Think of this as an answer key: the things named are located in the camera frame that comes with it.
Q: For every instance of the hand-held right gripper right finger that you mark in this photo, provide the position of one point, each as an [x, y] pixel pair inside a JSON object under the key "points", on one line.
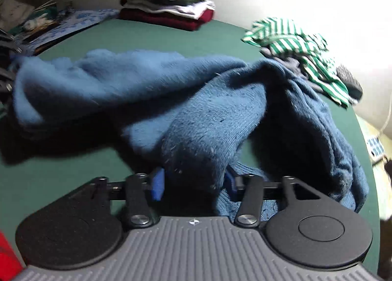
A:
{"points": [[230, 184]]}

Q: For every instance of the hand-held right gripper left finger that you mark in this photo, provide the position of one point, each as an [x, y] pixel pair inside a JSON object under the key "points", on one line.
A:
{"points": [[157, 187]]}

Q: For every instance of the blue knit sweater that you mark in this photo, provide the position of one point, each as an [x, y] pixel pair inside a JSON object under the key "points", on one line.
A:
{"points": [[199, 122]]}

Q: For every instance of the stack of folded clothes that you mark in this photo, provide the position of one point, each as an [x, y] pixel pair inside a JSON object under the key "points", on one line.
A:
{"points": [[171, 21]]}

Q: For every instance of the white power strip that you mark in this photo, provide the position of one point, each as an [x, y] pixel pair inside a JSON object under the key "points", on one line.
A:
{"points": [[375, 146]]}

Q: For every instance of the dark grey striped knit garment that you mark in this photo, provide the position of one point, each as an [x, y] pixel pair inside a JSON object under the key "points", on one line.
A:
{"points": [[349, 80]]}

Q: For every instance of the green white striped shirt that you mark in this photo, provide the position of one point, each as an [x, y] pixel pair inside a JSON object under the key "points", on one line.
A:
{"points": [[284, 33]]}

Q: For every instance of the person's red clothing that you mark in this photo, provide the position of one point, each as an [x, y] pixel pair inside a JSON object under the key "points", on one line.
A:
{"points": [[7, 256]]}

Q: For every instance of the blue patterned white cloth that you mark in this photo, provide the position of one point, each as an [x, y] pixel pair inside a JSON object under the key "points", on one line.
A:
{"points": [[76, 19]]}

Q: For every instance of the white cloth bag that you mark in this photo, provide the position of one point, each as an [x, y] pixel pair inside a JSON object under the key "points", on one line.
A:
{"points": [[12, 8]]}

